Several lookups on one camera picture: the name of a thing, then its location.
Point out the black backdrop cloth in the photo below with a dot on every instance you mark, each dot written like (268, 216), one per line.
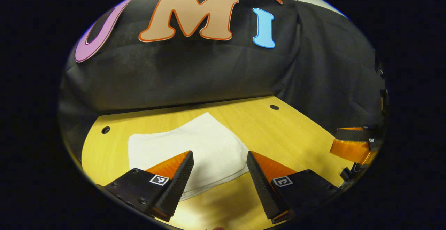
(209, 73)

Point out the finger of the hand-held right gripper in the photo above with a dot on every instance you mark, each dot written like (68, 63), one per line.
(352, 150)
(353, 134)

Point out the white jeans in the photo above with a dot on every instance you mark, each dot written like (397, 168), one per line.
(209, 150)

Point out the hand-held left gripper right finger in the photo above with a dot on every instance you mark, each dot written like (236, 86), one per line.
(263, 188)

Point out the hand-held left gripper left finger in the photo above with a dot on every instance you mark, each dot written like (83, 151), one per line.
(177, 188)

